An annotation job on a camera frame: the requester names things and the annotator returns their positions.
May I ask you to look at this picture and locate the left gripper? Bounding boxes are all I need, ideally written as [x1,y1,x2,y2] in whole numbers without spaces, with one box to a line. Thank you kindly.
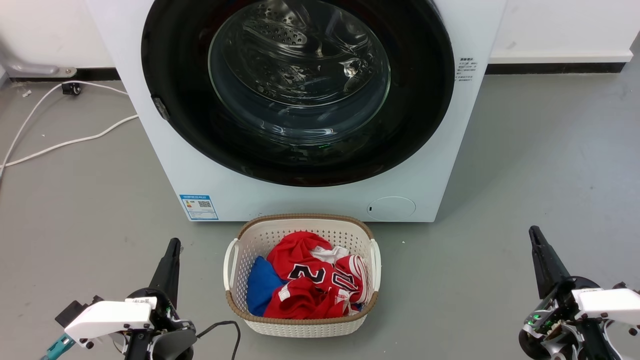
[64,238,197,360]

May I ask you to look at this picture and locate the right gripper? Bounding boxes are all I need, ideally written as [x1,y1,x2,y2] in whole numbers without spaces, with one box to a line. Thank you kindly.
[518,226,640,360]

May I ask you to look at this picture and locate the black round glass washer door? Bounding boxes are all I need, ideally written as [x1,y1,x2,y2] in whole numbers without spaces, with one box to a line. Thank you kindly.
[141,0,456,188]

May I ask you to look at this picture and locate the white front-load washing machine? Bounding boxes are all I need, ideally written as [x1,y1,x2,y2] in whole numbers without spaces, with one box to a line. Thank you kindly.
[85,0,507,223]

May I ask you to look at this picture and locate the blue energy label sticker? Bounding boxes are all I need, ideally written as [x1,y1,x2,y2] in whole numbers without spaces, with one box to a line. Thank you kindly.
[179,194,220,221]

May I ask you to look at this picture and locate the blue garment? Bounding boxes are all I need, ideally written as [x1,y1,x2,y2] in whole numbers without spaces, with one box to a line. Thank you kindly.
[246,256,287,317]

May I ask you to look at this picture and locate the red basketball jersey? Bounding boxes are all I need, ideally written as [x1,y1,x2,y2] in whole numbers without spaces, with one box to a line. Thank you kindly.
[263,231,372,320]

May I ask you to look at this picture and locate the white perforated laundry basket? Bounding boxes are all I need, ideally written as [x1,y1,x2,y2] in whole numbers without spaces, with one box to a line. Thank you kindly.
[223,213,382,338]

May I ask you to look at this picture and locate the round white filter cover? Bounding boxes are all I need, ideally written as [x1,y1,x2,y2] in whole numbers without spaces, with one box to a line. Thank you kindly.
[366,196,417,222]

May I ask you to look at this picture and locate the small text sticker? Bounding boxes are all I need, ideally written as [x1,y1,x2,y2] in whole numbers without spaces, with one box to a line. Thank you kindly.
[454,56,479,83]

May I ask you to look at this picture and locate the perforated steel washer drum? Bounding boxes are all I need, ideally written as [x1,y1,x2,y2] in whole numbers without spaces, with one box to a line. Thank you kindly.
[220,0,387,109]

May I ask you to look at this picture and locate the teal cable connector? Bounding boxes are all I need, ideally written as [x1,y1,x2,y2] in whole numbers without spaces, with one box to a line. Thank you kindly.
[41,333,76,360]

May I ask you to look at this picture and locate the white power cable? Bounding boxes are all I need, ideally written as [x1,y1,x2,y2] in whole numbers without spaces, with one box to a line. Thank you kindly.
[0,80,130,173]
[4,114,140,167]

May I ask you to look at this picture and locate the grey metal floor bracket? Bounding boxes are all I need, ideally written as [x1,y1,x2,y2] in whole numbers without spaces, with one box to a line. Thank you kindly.
[5,62,78,79]

